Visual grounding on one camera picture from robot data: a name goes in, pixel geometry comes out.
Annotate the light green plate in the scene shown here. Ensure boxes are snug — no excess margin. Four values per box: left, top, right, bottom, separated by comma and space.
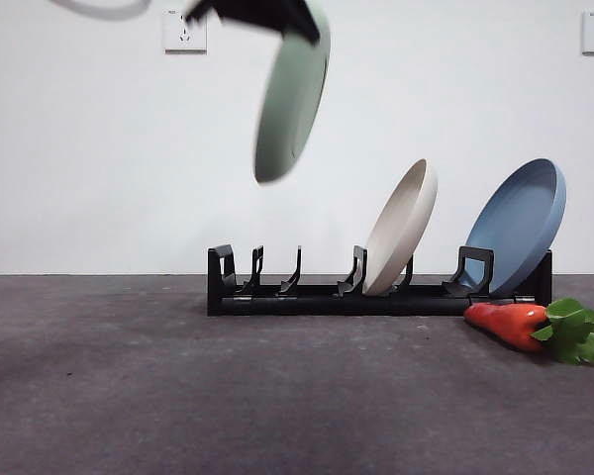
253, 0, 332, 185

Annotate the orange carrot with green leaves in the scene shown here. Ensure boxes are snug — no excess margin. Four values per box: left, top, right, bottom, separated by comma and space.
462, 297, 594, 367

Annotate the beige plate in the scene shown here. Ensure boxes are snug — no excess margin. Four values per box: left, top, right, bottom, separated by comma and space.
361, 157, 439, 297

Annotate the black plate rack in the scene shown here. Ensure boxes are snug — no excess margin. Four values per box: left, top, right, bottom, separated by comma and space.
206, 243, 554, 318

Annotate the blue plate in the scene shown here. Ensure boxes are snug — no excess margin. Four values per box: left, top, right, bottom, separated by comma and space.
462, 157, 568, 297

